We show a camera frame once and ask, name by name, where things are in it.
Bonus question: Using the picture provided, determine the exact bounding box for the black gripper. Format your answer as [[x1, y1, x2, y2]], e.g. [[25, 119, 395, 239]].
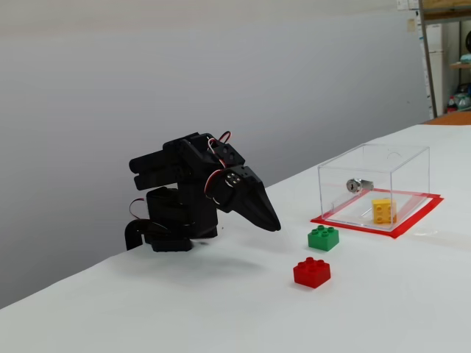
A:
[[213, 165, 282, 233]]

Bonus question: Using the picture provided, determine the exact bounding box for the yellow lego brick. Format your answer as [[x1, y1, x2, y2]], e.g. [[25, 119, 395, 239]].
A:
[[370, 197, 398, 224]]

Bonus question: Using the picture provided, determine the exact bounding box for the green lego brick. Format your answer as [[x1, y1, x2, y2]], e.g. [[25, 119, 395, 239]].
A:
[[307, 224, 340, 252]]

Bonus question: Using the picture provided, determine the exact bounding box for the red lego brick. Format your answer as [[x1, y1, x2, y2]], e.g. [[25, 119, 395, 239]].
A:
[[292, 256, 332, 289]]

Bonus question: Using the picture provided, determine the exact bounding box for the silver box lock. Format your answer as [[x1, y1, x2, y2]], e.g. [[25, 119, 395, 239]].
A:
[[345, 177, 374, 193]]

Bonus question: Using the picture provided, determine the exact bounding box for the transparent acrylic box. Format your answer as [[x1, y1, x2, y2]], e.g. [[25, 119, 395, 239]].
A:
[[317, 143, 431, 232]]

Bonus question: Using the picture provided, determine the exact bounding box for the black table clamp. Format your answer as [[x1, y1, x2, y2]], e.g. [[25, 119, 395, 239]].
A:
[[124, 218, 171, 251]]

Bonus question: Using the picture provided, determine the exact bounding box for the orange wooden table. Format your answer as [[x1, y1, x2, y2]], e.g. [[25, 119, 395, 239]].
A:
[[422, 110, 471, 126]]

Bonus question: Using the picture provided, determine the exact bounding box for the white refrigerator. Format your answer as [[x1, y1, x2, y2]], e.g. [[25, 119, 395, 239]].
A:
[[422, 22, 445, 111]]

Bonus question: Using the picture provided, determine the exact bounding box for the metal shelf rack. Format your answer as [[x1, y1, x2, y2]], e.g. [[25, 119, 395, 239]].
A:
[[418, 0, 471, 118]]

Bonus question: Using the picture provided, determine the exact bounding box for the clear plastic bag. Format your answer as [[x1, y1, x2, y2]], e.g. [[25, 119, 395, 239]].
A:
[[454, 82, 471, 111]]

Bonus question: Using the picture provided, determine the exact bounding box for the red white gripper servo cable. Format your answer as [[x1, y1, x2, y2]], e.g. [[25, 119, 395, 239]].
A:
[[204, 130, 233, 205]]

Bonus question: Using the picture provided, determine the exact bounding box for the red white base cable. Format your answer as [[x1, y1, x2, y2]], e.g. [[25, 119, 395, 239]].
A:
[[128, 198, 147, 221]]

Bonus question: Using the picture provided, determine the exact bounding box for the red tape frame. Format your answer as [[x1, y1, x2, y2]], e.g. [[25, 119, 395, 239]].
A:
[[310, 188, 445, 240]]

